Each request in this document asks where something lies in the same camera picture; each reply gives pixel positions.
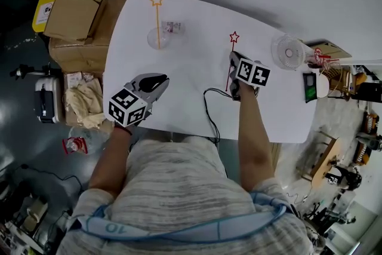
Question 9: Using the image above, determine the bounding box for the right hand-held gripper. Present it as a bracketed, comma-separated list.
[229, 51, 271, 101]

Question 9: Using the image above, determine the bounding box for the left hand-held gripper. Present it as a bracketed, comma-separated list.
[108, 72, 170, 127]

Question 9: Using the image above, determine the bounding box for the red star wand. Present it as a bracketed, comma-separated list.
[225, 30, 241, 92]

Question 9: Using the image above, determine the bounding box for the clear plastic cup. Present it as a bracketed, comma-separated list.
[146, 26, 171, 51]

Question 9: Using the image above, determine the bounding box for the orange star wand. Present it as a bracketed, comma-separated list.
[149, 0, 165, 51]

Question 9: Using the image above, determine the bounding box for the person's left forearm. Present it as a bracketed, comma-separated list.
[88, 125, 134, 198]

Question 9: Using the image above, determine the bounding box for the person's right forearm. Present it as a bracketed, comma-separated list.
[237, 85, 276, 192]

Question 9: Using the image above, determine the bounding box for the red patterned drink cup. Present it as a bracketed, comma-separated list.
[309, 47, 325, 66]

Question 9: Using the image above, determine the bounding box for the dark drink cup red straw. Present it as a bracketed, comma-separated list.
[321, 54, 334, 69]

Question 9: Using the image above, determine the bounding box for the small white desk fan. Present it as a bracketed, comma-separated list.
[270, 33, 307, 71]

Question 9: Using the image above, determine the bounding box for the large cardboard box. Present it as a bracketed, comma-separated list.
[48, 0, 128, 74]

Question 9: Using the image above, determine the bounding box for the beige cloth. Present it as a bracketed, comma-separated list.
[64, 77, 106, 129]

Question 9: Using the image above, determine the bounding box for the black device green screen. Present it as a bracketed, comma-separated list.
[302, 72, 318, 104]

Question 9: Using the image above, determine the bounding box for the long cardboard box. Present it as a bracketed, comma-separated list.
[64, 71, 116, 134]

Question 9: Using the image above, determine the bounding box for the thin cardboard box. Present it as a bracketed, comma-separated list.
[307, 41, 353, 60]

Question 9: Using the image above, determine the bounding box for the wooden slatted bench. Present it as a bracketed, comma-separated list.
[270, 142, 283, 173]

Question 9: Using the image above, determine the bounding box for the person's grey striped shirt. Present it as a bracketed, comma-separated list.
[56, 136, 314, 255]

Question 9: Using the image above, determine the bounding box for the silver hard case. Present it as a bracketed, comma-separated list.
[34, 76, 63, 124]

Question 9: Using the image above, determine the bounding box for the flat cardboard box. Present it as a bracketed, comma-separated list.
[44, 0, 103, 41]

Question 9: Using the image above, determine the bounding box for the black tripod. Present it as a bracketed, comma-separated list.
[9, 64, 60, 80]

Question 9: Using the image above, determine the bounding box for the yellow bin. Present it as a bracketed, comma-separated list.
[32, 0, 81, 33]

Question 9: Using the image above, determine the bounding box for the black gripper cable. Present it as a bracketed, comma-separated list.
[203, 87, 236, 147]

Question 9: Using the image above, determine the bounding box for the water jug red handle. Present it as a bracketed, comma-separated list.
[61, 127, 110, 156]

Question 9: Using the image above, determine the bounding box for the white wire chair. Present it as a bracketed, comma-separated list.
[316, 61, 344, 99]

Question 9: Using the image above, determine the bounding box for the black floor cable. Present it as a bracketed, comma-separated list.
[19, 164, 84, 192]

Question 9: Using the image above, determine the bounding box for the light blue neck strap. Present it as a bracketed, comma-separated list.
[76, 191, 289, 244]

